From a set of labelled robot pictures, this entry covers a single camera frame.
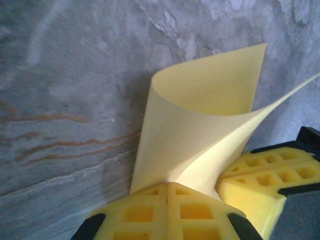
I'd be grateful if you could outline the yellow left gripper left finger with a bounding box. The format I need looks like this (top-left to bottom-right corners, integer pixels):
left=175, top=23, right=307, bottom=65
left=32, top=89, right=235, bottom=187
left=71, top=182, right=168, bottom=240

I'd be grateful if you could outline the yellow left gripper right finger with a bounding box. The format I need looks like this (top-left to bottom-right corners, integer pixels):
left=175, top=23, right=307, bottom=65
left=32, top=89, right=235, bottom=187
left=166, top=182, right=263, bottom=240

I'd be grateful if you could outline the yellow square paper sheet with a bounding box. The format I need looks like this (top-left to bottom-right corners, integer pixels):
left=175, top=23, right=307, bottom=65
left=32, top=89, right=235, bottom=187
left=129, top=42, right=320, bottom=201

